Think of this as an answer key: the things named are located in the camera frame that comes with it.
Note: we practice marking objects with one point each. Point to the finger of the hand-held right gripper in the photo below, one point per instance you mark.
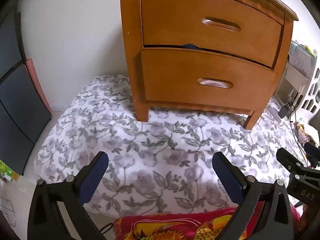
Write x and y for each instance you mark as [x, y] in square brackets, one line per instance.
[312, 148]
[287, 157]

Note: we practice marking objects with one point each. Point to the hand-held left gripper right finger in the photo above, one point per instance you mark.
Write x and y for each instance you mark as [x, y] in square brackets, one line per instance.
[226, 176]

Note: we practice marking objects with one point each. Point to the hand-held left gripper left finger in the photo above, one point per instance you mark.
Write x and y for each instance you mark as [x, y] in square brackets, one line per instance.
[93, 177]

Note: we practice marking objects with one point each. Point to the wooden drawer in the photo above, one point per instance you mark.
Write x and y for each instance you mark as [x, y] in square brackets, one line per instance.
[175, 80]
[175, 25]

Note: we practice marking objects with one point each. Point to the colourful small items pile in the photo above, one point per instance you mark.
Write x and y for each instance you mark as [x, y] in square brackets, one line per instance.
[301, 131]

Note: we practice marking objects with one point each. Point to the black charger adapter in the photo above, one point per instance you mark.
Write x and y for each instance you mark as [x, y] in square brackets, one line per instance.
[285, 111]

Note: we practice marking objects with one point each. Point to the white lattice shelf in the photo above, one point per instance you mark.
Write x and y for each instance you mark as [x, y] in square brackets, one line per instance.
[310, 90]

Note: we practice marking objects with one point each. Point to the grey floral blanket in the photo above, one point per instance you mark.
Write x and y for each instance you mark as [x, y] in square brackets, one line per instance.
[150, 160]

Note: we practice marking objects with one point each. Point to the red printed blanket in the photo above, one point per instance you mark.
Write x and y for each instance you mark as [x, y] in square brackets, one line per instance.
[162, 227]

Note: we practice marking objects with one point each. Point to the green packet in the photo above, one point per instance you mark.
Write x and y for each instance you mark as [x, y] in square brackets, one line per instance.
[6, 172]

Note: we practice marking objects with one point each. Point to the grey box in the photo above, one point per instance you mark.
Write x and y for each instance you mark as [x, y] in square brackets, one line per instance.
[300, 60]

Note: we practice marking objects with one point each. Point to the dark cabinet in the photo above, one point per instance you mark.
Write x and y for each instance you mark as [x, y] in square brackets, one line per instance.
[15, 110]

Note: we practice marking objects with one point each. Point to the pink board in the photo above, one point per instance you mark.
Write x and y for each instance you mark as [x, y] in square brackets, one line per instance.
[37, 85]

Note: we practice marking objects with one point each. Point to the wooden nightstand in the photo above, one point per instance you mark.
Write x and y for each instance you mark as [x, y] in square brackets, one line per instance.
[131, 55]

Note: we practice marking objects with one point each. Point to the dark navy garment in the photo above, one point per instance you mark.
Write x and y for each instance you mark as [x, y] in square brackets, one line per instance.
[191, 46]

